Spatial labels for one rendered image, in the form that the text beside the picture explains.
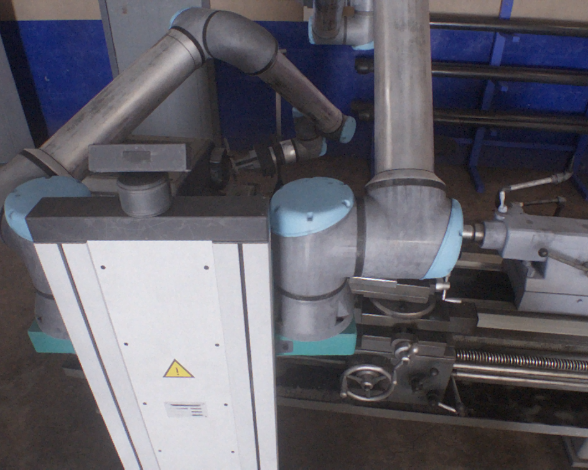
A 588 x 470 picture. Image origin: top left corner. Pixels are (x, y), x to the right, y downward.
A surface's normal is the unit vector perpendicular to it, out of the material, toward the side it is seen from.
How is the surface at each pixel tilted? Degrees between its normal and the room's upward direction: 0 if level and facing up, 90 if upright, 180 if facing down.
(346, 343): 90
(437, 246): 66
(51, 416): 0
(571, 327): 36
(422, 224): 44
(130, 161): 61
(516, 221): 0
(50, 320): 70
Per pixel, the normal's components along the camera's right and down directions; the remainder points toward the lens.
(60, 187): 0.07, -0.79
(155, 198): 0.58, 0.46
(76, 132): 0.19, -0.29
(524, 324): -0.08, -0.34
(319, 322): 0.19, 0.24
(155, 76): 0.55, 0.03
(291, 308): -0.42, 0.19
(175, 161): 0.00, 0.10
